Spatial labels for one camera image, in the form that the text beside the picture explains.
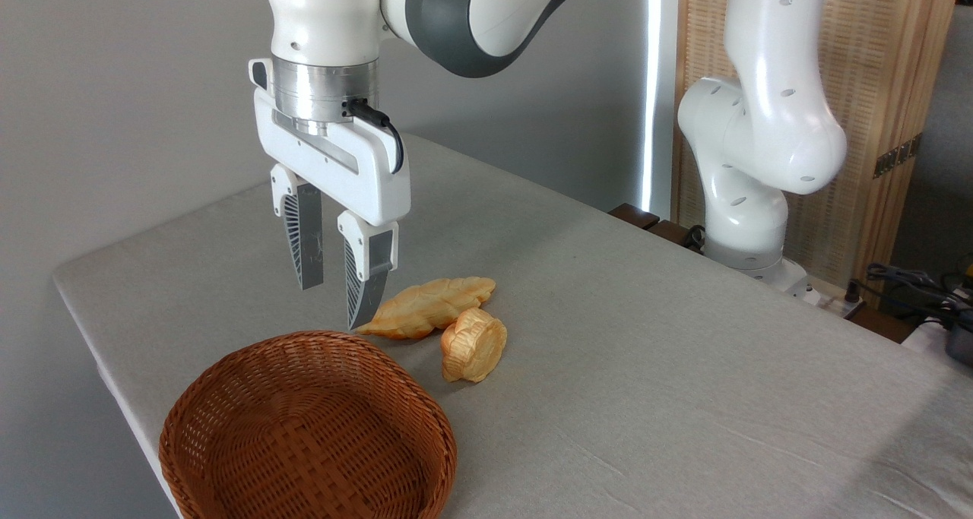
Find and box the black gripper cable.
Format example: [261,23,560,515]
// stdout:
[342,99,405,176]

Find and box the brown woven wicker basket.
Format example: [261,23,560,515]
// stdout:
[158,331,458,519]

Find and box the dark brown wooden furniture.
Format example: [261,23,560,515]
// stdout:
[608,203,706,252]

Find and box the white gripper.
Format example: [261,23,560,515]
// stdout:
[249,58,412,331]

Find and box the black cable bundle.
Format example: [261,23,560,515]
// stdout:
[846,262,973,324]

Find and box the metal screen hinge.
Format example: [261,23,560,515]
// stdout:
[873,133,924,179]

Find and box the grey table cloth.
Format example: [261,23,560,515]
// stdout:
[52,131,973,519]

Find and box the long leaf-shaped bread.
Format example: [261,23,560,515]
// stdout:
[356,277,496,341]

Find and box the small round bread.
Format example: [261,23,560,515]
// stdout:
[441,307,508,384]

